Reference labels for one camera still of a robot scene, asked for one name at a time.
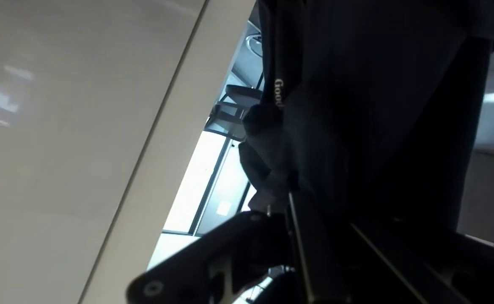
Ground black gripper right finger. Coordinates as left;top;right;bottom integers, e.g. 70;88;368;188
393;223;494;304

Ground dark blue cloth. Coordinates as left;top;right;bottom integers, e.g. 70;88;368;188
241;0;494;230

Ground background office chair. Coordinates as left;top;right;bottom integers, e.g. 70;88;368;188
205;85;263;142

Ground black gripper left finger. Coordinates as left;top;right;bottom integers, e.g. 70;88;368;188
126;211;290;304

